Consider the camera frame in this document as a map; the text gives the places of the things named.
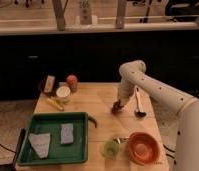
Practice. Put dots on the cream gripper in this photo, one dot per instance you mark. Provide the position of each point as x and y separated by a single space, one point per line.
122 102

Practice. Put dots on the dark red grape bunch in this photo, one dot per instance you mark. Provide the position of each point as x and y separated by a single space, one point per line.
116 107

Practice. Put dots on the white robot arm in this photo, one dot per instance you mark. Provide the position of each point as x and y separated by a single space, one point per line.
186 106

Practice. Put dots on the black and white spoon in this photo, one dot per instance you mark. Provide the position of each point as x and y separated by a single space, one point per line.
139 111

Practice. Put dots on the green chili pepper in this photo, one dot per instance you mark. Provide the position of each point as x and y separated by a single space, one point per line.
93 121

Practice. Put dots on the green measuring cup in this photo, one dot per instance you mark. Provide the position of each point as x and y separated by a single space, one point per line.
111 147

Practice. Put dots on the orange bowl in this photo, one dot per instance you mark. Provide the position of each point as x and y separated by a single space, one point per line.
142 148

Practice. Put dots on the white cup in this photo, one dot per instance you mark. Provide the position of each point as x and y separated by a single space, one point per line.
63 94

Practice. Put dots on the blue-grey sponge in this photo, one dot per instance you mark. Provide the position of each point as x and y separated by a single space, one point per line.
67 133

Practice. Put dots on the green plastic tray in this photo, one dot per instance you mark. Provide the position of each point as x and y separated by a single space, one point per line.
77 152

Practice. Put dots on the grey sponge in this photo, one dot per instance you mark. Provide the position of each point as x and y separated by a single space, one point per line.
40 143

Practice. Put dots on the right wooden post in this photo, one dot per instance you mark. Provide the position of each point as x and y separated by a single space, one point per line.
121 8

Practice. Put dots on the wooden post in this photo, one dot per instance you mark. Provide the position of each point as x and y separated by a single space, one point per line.
121 8
59 14

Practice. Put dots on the left wooden post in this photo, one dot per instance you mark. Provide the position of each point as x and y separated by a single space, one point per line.
59 14

